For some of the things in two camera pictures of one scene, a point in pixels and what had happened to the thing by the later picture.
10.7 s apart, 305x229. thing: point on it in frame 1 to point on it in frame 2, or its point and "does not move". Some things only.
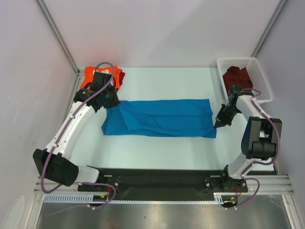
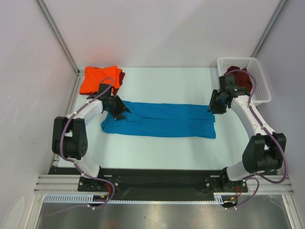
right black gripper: x=225 y=114 to x=215 y=102
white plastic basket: x=258 y=77 does not move
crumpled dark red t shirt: x=234 y=76 does not move
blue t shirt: x=187 y=118 does not move
